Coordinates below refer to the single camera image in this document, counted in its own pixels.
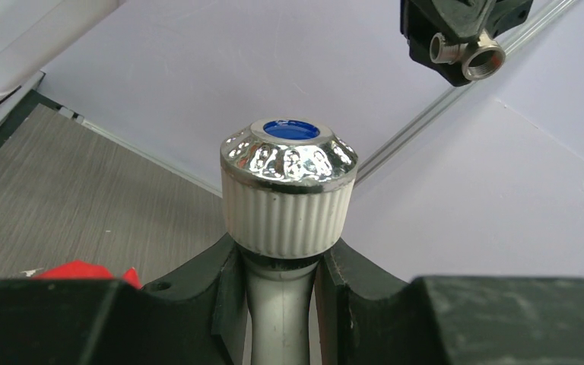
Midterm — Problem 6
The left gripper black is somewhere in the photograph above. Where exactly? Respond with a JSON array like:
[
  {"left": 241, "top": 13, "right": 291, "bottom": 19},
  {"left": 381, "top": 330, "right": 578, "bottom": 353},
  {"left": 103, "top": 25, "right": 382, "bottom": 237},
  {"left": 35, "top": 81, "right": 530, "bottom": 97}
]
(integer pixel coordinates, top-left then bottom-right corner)
[{"left": 400, "top": 0, "right": 533, "bottom": 87}]

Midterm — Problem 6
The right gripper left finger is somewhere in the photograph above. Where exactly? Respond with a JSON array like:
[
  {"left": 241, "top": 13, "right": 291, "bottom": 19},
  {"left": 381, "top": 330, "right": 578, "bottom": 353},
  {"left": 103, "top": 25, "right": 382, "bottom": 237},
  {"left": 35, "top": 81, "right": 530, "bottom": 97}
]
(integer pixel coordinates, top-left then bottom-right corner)
[{"left": 0, "top": 236, "right": 247, "bottom": 364}]

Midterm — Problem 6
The red cloth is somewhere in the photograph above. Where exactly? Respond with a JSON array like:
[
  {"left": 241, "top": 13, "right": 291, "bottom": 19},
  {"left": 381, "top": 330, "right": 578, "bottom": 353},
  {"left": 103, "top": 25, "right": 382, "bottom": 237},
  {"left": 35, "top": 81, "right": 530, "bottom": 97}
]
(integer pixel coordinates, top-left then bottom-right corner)
[{"left": 33, "top": 260, "right": 142, "bottom": 289}]

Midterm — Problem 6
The white faucet with chrome head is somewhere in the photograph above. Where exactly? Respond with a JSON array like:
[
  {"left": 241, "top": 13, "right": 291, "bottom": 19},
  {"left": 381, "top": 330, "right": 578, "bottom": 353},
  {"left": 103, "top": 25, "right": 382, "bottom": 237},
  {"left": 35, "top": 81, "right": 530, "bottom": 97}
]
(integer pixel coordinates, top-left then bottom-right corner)
[{"left": 220, "top": 119, "right": 358, "bottom": 364}]

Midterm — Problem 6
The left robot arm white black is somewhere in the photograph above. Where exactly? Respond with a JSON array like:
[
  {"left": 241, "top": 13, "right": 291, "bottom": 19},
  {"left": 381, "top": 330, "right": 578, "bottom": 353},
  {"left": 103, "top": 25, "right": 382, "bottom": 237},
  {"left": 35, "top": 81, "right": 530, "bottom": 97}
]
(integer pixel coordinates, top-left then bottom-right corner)
[{"left": 0, "top": 1, "right": 532, "bottom": 103}]

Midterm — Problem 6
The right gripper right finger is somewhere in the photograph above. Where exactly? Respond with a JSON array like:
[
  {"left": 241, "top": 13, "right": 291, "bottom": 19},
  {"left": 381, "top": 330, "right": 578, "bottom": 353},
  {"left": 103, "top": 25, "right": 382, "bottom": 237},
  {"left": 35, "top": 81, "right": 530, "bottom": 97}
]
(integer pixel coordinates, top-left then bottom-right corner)
[{"left": 315, "top": 241, "right": 584, "bottom": 364}]

